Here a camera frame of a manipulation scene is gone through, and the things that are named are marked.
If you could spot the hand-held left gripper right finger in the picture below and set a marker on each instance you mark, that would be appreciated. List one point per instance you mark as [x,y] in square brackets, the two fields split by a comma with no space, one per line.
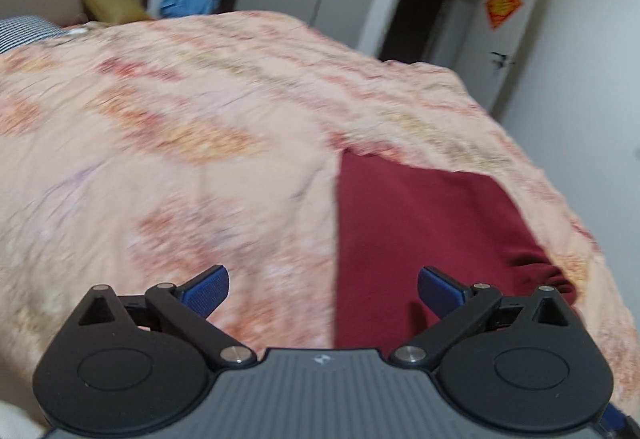
[440,291]

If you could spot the peach floral blanket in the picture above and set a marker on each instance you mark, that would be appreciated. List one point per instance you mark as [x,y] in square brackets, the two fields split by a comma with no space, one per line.
[175,144]

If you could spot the red diamond door decoration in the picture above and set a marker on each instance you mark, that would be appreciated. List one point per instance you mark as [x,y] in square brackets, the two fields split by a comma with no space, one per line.
[501,4]

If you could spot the mustard yellow pillow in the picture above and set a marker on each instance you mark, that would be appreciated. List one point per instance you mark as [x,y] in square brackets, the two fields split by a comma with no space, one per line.
[115,6]

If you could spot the maroon garment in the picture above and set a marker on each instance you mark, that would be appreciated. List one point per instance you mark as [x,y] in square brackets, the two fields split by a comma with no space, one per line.
[425,219]

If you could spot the small white object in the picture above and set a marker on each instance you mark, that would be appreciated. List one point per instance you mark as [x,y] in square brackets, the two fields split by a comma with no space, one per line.
[77,32]

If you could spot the black white checkered pillow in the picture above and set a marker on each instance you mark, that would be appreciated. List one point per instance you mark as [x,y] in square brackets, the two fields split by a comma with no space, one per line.
[25,34]

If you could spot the white door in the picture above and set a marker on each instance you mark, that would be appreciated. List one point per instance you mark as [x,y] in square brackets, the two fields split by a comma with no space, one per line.
[510,84]

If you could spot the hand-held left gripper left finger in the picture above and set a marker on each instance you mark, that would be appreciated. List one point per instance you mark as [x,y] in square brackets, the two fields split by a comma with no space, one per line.
[206,291]

